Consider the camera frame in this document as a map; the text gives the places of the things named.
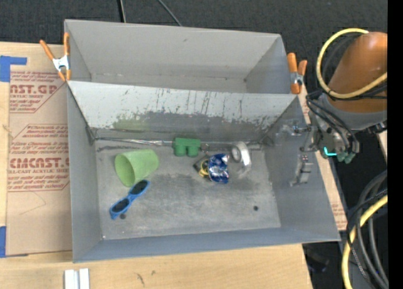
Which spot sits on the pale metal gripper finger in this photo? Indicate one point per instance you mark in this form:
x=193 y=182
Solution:
x=296 y=128
x=303 y=169

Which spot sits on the grey tape roll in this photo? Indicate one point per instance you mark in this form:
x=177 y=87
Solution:
x=242 y=154

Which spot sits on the blue foil packet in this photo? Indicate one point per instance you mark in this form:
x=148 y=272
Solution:
x=218 y=169

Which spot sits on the black and yellow small object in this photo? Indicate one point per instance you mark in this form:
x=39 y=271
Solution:
x=201 y=168

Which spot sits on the green double-cylinder toy block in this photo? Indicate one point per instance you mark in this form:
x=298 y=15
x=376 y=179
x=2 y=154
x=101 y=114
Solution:
x=185 y=146

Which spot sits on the grey metal bin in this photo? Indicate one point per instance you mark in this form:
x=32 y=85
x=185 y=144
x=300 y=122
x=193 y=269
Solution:
x=189 y=206

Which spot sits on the light green plastic cup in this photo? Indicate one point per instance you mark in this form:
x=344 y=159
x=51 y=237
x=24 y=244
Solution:
x=138 y=163

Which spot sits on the blue sunglasses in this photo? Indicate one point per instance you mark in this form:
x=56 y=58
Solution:
x=132 y=198

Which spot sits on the brown cardboard board red print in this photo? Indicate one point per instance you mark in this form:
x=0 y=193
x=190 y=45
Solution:
x=37 y=143

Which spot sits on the black cylinder on white bracket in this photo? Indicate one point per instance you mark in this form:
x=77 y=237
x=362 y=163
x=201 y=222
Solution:
x=379 y=127

